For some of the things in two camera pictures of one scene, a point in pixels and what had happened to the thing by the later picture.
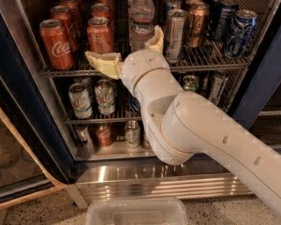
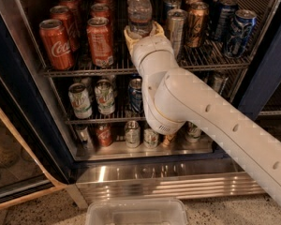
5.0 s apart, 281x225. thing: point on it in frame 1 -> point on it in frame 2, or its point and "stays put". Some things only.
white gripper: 141,66 -> 149,46
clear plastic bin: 137,211 stays put
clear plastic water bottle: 140,19 stays put
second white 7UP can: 105,97 stays put
